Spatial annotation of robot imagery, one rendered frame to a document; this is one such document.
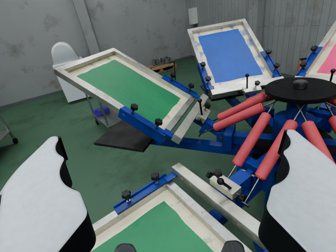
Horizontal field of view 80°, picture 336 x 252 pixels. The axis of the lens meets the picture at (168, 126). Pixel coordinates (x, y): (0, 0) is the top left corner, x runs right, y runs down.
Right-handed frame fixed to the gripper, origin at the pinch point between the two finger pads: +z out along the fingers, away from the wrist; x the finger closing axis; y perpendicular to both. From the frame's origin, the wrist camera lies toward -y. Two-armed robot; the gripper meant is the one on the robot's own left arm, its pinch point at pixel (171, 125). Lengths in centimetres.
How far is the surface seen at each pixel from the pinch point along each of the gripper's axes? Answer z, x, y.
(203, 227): 40, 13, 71
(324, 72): 138, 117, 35
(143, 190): 60, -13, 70
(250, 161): 65, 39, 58
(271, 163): 57, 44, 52
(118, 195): 154, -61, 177
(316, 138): 59, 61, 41
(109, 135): 129, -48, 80
